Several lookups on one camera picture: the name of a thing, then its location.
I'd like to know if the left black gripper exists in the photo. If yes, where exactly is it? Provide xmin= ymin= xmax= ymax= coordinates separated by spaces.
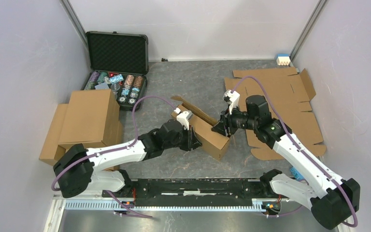
xmin=163 ymin=124 xmax=202 ymax=151

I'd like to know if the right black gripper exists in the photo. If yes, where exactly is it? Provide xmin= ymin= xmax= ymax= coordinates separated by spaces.
xmin=211 ymin=102 xmax=258 ymax=137

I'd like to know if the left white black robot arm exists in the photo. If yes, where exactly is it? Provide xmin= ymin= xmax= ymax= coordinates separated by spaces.
xmin=51 ymin=119 xmax=202 ymax=198

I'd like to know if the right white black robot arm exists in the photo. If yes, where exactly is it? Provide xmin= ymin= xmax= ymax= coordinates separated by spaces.
xmin=212 ymin=90 xmax=360 ymax=230

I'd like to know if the stack of flat cardboard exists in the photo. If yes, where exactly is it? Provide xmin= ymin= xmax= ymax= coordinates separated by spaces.
xmin=224 ymin=67 xmax=327 ymax=157

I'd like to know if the blue green white card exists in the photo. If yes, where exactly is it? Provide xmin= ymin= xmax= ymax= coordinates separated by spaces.
xmin=289 ymin=167 xmax=304 ymax=181

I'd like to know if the white blue block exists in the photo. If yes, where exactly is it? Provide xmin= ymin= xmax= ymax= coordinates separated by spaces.
xmin=276 ymin=54 xmax=291 ymax=66

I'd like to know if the black poker chip case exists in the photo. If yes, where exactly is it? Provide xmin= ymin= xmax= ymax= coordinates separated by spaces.
xmin=85 ymin=31 xmax=149 ymax=111

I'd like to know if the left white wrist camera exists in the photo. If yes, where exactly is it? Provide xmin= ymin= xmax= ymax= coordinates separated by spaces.
xmin=173 ymin=107 xmax=193 ymax=131

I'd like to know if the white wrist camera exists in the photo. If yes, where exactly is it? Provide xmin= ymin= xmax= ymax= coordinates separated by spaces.
xmin=224 ymin=89 xmax=240 ymax=115
xmin=173 ymin=107 xmax=193 ymax=131

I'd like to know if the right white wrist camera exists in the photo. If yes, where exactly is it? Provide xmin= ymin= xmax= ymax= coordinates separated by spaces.
xmin=224 ymin=89 xmax=240 ymax=115

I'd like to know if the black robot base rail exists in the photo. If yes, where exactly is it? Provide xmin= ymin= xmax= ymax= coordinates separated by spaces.
xmin=114 ymin=178 xmax=281 ymax=207

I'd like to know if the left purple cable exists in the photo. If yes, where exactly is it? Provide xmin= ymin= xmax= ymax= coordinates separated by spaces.
xmin=51 ymin=95 xmax=177 ymax=192

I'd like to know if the purple cable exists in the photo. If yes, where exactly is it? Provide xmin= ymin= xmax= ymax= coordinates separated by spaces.
xmin=51 ymin=95 xmax=177 ymax=192
xmin=232 ymin=75 xmax=359 ymax=229

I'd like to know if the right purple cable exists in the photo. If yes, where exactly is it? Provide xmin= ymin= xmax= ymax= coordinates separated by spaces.
xmin=232 ymin=75 xmax=359 ymax=229

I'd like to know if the white toothed cable duct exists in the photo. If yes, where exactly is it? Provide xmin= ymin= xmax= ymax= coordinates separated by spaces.
xmin=64 ymin=200 xmax=266 ymax=212

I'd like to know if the right aluminium corner post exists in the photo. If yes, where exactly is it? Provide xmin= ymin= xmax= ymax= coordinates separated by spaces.
xmin=290 ymin=0 xmax=329 ymax=61

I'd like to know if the aluminium corner post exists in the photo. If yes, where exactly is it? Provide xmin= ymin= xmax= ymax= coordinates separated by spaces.
xmin=59 ymin=0 xmax=88 ymax=50
xmin=290 ymin=0 xmax=329 ymax=61

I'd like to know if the left aluminium corner post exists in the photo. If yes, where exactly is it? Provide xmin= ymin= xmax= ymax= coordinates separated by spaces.
xmin=59 ymin=0 xmax=88 ymax=50

